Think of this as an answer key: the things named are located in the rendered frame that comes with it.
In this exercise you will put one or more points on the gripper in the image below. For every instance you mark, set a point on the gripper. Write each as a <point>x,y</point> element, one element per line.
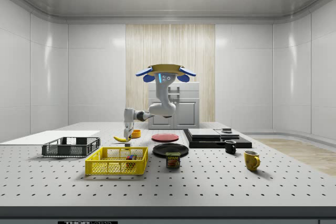
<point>127,128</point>

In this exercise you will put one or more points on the banana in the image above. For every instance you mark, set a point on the banana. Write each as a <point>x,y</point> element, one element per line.
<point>119,139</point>

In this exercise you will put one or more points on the puzzle cube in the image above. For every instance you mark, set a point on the puzzle cube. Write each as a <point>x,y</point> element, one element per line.
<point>131,157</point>

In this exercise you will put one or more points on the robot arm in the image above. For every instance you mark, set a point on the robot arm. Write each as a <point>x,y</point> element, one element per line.
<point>162,95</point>

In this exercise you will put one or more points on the yellow bowl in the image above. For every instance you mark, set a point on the yellow bowl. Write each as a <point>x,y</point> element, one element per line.
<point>136,134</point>

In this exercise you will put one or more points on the red plate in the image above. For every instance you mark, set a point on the red plate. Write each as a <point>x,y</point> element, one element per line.
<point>165,137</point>

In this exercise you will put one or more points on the yellow basket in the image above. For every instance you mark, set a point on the yellow basket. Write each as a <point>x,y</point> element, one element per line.
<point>115,167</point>

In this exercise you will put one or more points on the black plate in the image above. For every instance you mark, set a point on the black plate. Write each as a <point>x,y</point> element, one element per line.
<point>170,149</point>

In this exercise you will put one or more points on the flat-sided can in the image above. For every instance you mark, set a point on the flat-sided can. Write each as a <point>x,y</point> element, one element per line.
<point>173,160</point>

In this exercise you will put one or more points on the dark grey basket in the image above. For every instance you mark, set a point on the dark grey basket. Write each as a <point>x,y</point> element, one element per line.
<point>71,149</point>

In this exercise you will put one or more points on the white cabinet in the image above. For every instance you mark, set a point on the white cabinet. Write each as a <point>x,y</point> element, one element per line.
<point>186,103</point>

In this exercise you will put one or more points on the white board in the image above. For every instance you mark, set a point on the white board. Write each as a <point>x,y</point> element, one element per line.
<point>50,137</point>

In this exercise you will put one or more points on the black stove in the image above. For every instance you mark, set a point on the black stove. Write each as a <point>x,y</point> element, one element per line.
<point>210,137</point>

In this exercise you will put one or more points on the black mug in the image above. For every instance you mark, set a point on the black mug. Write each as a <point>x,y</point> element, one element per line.
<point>230,147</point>

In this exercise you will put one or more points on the yellow mug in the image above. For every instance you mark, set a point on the yellow mug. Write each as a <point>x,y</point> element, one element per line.
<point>251,160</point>

